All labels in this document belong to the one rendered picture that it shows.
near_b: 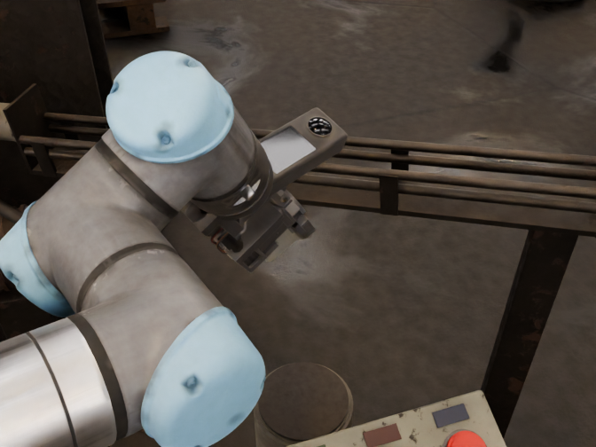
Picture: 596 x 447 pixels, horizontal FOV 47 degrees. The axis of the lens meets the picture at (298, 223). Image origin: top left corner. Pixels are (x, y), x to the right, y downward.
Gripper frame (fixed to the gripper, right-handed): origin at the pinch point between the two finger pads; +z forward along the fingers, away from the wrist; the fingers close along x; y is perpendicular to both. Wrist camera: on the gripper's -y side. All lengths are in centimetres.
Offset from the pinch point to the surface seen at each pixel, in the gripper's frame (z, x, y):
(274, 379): 10.8, 8.2, 15.2
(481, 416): 2.4, 28.0, 0.9
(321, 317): 84, -11, 8
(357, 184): 5.8, -0.3, -8.8
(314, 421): 8.8, 15.6, 14.7
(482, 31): 175, -68, -114
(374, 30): 167, -97, -84
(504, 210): 9.1, 13.9, -18.7
